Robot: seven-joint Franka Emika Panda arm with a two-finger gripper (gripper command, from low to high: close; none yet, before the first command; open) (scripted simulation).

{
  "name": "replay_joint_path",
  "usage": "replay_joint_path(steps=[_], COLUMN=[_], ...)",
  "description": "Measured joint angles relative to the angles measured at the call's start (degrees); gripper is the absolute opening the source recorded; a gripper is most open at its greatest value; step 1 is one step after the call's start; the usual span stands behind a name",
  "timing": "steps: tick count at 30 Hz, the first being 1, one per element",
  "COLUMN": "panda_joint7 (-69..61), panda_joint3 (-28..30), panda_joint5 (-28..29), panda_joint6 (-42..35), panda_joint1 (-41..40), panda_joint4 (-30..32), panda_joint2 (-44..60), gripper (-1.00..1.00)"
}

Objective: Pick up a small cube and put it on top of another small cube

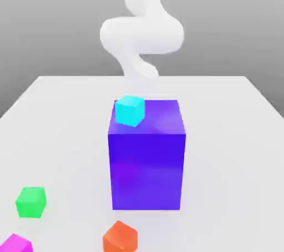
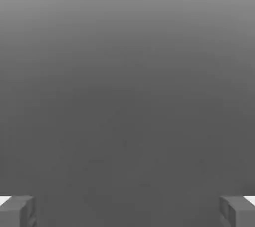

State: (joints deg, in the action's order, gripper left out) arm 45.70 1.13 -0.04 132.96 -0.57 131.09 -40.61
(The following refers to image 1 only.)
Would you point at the small orange cube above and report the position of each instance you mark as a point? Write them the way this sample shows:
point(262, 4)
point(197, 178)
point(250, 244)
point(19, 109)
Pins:
point(119, 238)

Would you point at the small magenta cube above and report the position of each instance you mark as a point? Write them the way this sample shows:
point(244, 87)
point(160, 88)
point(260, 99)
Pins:
point(15, 244)

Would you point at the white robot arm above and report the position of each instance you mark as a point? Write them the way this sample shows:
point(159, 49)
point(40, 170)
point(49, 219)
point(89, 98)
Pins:
point(142, 35)

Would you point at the large purple box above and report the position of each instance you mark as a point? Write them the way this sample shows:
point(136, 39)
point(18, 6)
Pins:
point(146, 167)

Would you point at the small cyan cube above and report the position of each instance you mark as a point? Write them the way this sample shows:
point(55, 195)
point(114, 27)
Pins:
point(129, 111)

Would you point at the small green cube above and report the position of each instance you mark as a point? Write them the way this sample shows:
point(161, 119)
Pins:
point(31, 203)

